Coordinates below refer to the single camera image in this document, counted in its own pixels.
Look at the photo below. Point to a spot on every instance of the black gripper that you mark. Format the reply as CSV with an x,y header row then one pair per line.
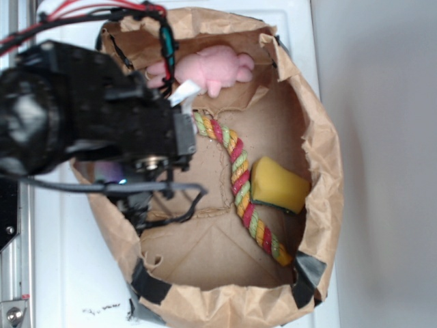
x,y
157,137

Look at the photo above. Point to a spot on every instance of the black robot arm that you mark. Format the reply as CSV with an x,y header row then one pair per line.
x,y
63,102

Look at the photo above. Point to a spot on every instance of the pink plush bunny toy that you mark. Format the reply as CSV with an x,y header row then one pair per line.
x,y
214,68

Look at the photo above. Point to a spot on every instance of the yellow sponge with green pad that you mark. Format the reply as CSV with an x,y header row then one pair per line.
x,y
273,185

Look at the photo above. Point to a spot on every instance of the brown paper bag tray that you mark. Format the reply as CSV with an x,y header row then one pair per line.
x,y
217,269

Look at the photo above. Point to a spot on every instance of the multicolour twisted rope toy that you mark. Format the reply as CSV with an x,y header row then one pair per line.
x,y
241,187

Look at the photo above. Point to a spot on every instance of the black metal bracket with bolts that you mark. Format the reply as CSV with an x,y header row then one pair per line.
x,y
9,211

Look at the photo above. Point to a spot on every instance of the silver aluminium rail frame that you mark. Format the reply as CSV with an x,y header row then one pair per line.
x,y
17,269

